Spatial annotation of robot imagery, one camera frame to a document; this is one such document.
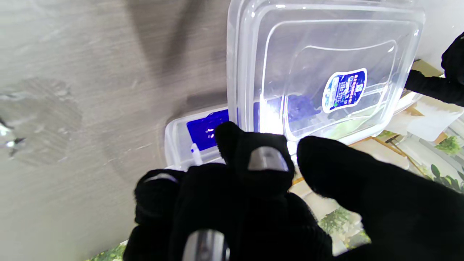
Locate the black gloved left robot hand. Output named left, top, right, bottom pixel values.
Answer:
left=404, top=32, right=464, bottom=108

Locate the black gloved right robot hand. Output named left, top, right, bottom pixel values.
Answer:
left=123, top=121, right=464, bottom=261

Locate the brown kraft paper container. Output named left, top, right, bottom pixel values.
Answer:
left=411, top=59, right=444, bottom=78

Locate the printed sunroom backdrop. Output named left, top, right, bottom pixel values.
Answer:
left=85, top=91, right=464, bottom=261

